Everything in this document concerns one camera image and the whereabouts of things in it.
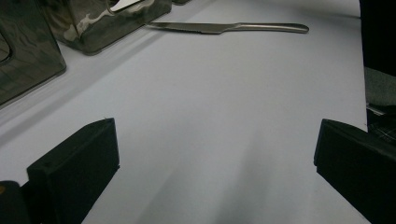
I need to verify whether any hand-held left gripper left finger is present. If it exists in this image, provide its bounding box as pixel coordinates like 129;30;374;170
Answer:
26;117;120;224

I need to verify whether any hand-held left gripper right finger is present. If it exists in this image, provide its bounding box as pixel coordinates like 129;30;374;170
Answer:
313;119;396;224

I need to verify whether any steel table knife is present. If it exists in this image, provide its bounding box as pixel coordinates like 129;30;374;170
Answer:
145;21;310;35

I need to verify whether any metal floor rail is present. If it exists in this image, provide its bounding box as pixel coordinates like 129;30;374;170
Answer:
366;105;396;118

